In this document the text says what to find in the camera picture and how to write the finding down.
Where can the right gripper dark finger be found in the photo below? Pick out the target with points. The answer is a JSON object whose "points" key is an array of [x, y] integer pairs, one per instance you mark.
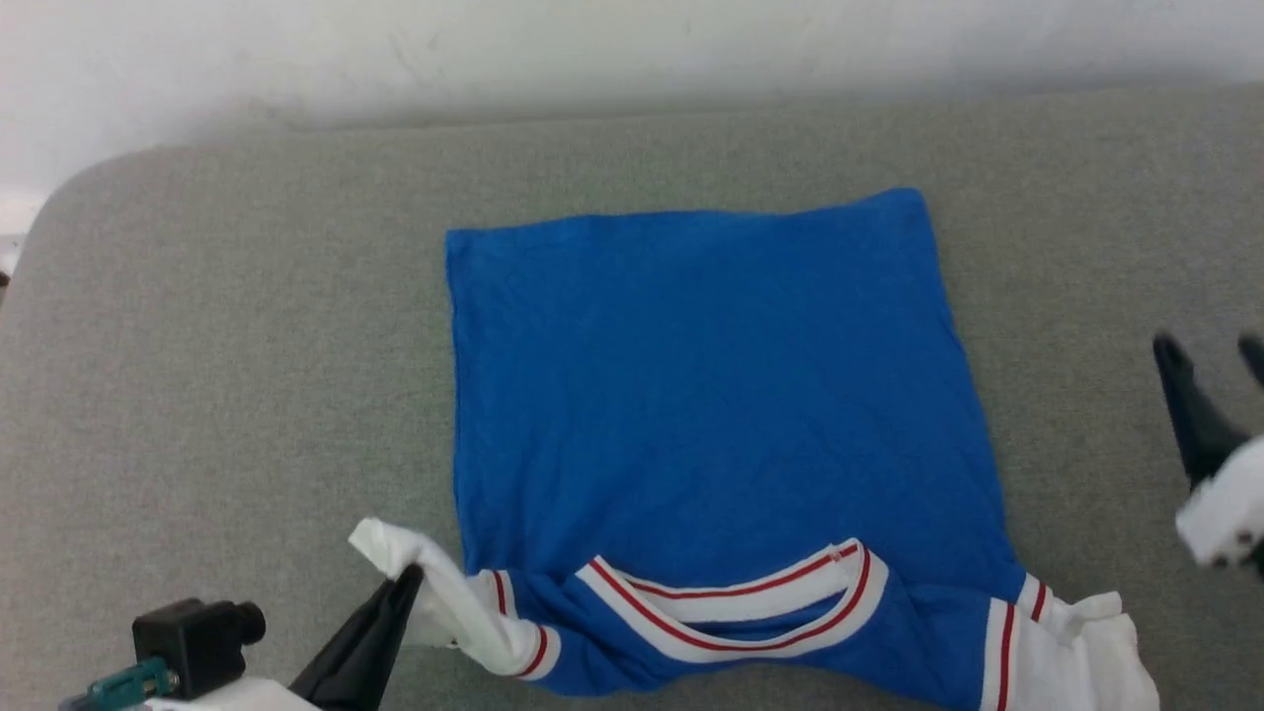
{"points": [[1256, 357], [1195, 415]]}

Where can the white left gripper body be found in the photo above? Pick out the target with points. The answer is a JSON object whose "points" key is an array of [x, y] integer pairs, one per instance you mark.
{"points": [[247, 696]]}

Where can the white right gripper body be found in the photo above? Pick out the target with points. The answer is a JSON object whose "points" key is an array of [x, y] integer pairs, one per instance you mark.
{"points": [[1229, 504]]}

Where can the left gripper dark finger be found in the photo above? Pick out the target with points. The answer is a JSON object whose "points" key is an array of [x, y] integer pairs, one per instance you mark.
{"points": [[341, 662], [390, 652]]}

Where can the blue shirt with white sleeves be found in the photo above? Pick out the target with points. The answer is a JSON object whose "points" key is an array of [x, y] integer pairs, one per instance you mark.
{"points": [[711, 395]]}

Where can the grey fabric sofa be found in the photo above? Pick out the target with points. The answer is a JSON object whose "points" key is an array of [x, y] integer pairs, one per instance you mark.
{"points": [[247, 395]]}

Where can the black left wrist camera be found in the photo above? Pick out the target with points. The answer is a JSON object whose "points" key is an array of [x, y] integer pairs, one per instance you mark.
{"points": [[197, 642]]}

